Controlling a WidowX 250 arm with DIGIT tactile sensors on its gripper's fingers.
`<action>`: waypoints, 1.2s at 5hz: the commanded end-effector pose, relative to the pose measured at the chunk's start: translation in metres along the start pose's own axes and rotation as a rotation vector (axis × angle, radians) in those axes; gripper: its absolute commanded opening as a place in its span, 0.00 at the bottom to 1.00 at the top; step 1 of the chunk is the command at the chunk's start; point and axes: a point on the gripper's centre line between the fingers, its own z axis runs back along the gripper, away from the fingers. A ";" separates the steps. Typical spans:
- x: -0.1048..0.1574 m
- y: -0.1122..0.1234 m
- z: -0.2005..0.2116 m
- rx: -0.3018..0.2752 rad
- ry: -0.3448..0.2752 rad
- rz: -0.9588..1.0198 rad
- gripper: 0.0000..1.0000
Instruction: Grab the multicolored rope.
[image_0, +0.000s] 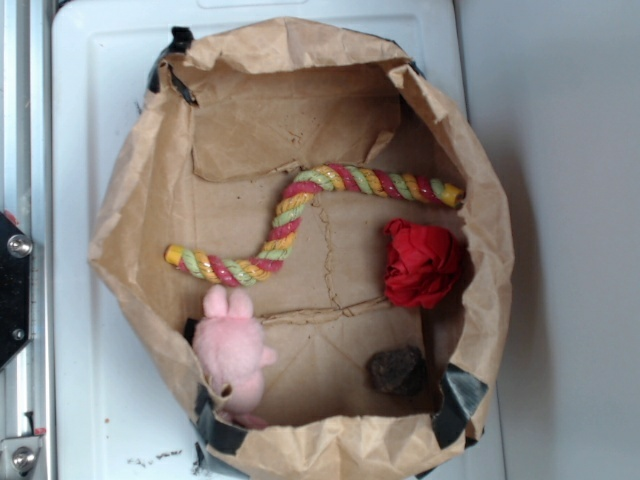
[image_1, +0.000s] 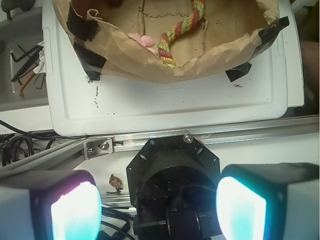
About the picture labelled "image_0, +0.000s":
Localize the pink plush bunny toy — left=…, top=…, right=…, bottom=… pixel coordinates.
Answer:
left=193, top=285, right=277, bottom=429

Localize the red crumpled cloth ball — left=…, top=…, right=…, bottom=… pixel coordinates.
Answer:
left=384, top=218, right=463, bottom=309

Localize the brown paper bag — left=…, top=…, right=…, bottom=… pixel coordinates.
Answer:
left=89, top=18, right=514, bottom=479

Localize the black metal bracket plate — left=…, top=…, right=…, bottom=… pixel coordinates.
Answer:
left=0, top=212, right=33, bottom=369

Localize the aluminum frame rail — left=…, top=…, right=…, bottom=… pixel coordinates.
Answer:
left=1, top=1, right=58, bottom=479

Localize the dark brown fuzzy ball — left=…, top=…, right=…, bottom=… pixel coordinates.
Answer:
left=366, top=345, right=427, bottom=396

